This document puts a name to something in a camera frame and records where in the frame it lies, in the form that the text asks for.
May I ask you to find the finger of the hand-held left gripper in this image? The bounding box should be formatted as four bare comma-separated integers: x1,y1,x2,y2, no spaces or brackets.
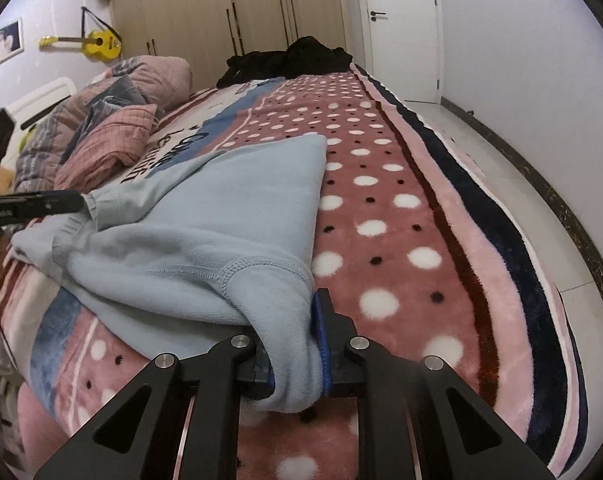
2,189,85,222

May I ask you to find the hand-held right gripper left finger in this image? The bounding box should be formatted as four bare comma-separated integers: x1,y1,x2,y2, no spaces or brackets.
34,334,275,480

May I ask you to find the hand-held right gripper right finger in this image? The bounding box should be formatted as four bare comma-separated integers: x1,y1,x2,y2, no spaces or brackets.
310,288,552,480

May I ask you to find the light blue sweatshirt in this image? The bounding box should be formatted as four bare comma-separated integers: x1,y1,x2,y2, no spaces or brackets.
10,134,329,414

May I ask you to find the white bed headboard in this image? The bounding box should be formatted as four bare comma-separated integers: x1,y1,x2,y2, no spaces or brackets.
4,79,77,132

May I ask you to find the pink plaid pillow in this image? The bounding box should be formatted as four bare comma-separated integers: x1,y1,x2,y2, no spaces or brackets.
54,105,160,191

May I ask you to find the blue-grey plaid cloth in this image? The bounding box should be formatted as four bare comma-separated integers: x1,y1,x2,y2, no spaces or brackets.
79,97,132,134

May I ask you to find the printed dotted striped blanket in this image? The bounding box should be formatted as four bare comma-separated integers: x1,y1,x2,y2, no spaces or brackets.
0,62,589,480

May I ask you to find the pink and blue plaid quilt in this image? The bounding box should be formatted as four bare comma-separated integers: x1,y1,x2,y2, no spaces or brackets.
14,55,193,186

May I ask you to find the pink cloth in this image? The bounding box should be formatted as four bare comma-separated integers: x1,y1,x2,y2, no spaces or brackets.
16,385,73,480

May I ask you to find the black clothes pile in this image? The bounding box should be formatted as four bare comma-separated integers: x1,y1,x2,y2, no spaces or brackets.
284,36,353,80
216,51,288,89

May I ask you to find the beige wooden wardrobe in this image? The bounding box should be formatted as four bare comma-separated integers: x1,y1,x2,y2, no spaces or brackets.
98,0,355,94

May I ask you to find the white door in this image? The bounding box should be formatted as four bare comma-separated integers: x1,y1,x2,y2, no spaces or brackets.
354,0,443,106

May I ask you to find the framed wall photo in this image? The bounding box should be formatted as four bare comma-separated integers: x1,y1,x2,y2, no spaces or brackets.
0,17,25,74

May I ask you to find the yellow ukulele with strap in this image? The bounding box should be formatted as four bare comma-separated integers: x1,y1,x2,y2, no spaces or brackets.
38,6,123,61

